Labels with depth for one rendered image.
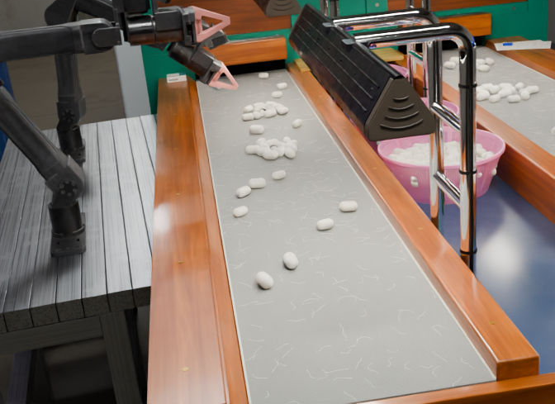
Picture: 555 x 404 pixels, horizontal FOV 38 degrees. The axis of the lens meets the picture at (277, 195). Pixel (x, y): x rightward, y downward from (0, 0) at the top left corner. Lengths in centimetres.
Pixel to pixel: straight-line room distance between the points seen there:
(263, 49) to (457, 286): 156
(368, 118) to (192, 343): 39
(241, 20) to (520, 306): 161
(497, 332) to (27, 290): 86
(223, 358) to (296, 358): 10
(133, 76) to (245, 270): 351
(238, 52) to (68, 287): 127
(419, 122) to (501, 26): 195
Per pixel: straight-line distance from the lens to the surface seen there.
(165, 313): 117
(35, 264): 165
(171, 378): 102
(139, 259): 158
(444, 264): 124
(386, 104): 91
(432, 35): 113
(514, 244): 152
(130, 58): 473
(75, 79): 223
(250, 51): 259
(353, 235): 140
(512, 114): 206
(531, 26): 289
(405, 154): 178
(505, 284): 138
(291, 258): 129
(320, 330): 113
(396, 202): 146
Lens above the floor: 132
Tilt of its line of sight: 21 degrees down
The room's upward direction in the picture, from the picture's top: 6 degrees counter-clockwise
